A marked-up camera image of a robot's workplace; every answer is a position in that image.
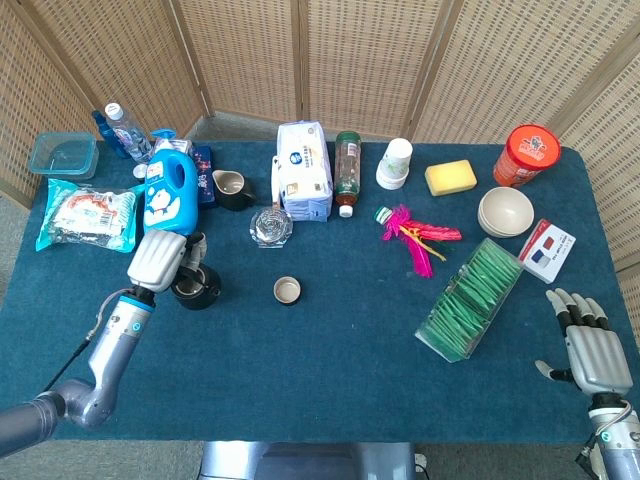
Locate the brown tea plastic bottle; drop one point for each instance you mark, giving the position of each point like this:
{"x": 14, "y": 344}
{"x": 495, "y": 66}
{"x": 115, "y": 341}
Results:
{"x": 348, "y": 170}

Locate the woven rattan folding screen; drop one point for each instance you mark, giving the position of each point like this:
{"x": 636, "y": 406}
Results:
{"x": 360, "y": 60}

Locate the blue detergent bottle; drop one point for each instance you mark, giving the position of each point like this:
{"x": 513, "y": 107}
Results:
{"x": 170, "y": 195}

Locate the dark blue carton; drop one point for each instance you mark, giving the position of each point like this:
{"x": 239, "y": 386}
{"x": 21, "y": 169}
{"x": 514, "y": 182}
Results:
{"x": 204, "y": 175}

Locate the black ceramic pitcher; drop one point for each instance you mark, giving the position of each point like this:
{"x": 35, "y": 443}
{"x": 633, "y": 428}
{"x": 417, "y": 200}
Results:
{"x": 232, "y": 192}

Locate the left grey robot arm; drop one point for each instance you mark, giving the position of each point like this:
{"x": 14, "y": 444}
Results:
{"x": 110, "y": 350}

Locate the clear water bottle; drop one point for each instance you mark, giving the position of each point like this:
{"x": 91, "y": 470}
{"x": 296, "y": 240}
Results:
{"x": 127, "y": 132}

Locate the colourful feather shuttlecock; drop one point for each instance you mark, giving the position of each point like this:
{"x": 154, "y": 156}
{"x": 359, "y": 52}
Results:
{"x": 415, "y": 232}

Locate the white paper cup stack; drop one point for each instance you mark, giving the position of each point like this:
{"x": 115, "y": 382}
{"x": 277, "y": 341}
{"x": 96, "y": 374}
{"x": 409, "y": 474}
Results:
{"x": 395, "y": 165}

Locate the glass ashtray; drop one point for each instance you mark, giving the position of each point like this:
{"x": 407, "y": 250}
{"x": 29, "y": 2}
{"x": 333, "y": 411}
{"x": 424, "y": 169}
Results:
{"x": 271, "y": 226}

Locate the blue tablecloth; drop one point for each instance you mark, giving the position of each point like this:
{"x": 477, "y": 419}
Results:
{"x": 325, "y": 380}

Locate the clear food container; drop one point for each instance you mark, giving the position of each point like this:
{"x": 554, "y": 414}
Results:
{"x": 62, "y": 155}

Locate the yellow sponge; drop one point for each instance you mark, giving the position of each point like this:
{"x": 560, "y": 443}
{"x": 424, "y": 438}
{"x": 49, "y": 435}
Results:
{"x": 450, "y": 177}

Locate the white tissue pack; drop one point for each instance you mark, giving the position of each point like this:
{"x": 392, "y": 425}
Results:
{"x": 305, "y": 170}

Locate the black round pot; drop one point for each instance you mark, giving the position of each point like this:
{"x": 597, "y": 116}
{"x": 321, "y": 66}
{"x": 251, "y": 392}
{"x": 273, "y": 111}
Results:
{"x": 200, "y": 296}

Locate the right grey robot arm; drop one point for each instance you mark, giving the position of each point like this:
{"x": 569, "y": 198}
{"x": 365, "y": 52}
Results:
{"x": 617, "y": 440}

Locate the clear box green tea bags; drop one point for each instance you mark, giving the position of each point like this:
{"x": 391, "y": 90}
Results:
{"x": 470, "y": 300}

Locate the beige bowl stack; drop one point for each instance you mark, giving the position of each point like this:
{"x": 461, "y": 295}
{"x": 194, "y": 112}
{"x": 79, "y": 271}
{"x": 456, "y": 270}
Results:
{"x": 505, "y": 212}

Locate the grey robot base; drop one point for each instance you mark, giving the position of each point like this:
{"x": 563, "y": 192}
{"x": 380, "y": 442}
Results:
{"x": 300, "y": 462}

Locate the white box red blue squares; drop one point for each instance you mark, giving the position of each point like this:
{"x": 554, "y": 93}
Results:
{"x": 547, "y": 250}

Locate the teal snack bag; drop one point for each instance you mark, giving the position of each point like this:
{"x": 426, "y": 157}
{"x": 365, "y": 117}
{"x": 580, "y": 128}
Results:
{"x": 85, "y": 215}

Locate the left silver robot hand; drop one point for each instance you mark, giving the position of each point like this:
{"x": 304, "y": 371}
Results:
{"x": 155, "y": 260}

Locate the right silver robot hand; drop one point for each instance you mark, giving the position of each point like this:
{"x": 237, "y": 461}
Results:
{"x": 595, "y": 350}

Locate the orange round canister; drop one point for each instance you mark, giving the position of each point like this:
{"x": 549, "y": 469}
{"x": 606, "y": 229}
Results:
{"x": 525, "y": 155}

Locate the small white bottle cap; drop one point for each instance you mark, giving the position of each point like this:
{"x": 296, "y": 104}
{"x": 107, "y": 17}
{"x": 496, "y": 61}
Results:
{"x": 139, "y": 171}

